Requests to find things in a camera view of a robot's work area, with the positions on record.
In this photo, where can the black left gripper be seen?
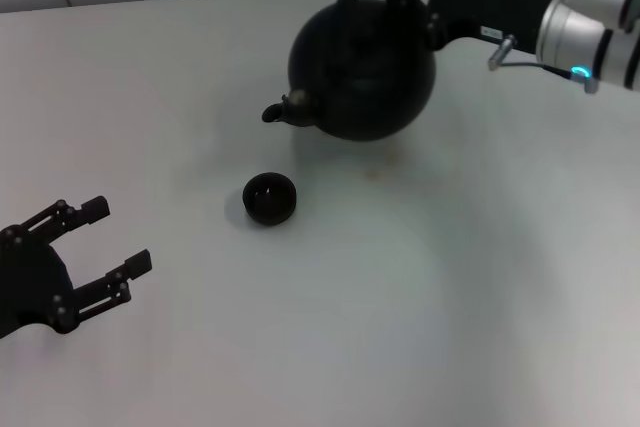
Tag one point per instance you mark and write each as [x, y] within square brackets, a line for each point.
[30, 282]

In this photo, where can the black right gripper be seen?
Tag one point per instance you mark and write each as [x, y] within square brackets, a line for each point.
[480, 2]

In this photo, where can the black round teapot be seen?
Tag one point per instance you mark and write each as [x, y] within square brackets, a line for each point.
[365, 82]

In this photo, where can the small dark teacup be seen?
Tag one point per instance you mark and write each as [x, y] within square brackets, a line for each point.
[270, 199]

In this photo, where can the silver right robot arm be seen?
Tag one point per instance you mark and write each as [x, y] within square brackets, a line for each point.
[570, 37]

